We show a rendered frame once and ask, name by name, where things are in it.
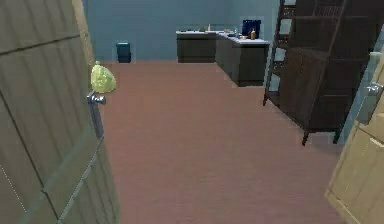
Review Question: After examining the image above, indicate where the dark kitchen counter cabinet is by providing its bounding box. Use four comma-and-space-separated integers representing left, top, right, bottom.
175, 29, 271, 88

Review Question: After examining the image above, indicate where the teal trash bin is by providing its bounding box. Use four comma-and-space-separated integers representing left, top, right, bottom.
115, 41, 132, 64

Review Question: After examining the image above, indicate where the dark blue box appliance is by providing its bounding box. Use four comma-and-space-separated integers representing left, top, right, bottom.
241, 18, 262, 39

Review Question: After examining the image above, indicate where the dark brown ladder shelf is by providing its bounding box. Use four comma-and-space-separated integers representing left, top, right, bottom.
262, 0, 298, 107

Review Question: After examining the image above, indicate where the dark brown shelf cabinet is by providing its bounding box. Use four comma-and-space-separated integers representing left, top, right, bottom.
278, 0, 384, 147

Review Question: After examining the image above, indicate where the olive wooden room door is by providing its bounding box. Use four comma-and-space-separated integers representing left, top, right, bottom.
0, 0, 122, 224

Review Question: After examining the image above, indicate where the light tan wooden door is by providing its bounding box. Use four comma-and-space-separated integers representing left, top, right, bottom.
324, 49, 384, 224

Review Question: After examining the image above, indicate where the grey lever door handle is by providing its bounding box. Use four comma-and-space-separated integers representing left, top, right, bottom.
86, 90, 107, 140

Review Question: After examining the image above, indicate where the silver door handle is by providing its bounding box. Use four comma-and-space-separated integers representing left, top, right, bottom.
366, 81, 384, 98

